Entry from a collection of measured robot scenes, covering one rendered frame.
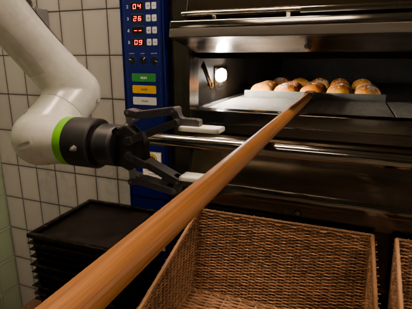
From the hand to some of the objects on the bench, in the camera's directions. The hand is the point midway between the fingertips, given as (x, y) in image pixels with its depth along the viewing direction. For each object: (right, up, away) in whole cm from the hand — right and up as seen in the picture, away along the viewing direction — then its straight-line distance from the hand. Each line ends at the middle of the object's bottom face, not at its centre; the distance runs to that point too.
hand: (206, 154), depth 60 cm
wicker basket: (+15, -52, +41) cm, 68 cm away
